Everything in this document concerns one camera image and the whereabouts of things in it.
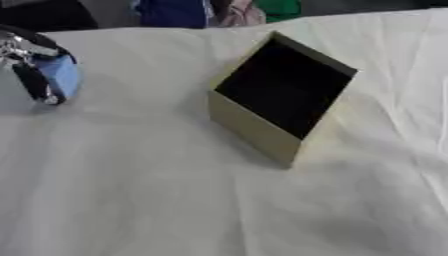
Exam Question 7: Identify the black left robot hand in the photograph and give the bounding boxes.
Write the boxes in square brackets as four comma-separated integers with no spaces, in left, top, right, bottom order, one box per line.
[0,23,81,107]

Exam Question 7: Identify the light blue block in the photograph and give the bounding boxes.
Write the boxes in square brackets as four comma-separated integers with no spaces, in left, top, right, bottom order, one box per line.
[33,53,84,102]

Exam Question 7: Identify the tan cardboard box black inside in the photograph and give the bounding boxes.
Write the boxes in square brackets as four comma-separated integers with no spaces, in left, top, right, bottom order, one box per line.
[206,30,359,169]

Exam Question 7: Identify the blue fabric item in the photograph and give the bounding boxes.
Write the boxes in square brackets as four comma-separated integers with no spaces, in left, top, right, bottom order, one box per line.
[134,0,214,30]

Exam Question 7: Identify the pink fabric item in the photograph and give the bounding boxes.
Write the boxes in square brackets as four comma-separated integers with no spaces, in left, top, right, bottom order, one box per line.
[215,0,268,28]

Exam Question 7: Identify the green fabric item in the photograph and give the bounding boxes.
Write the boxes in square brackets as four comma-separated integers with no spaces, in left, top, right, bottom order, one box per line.
[252,0,305,24]

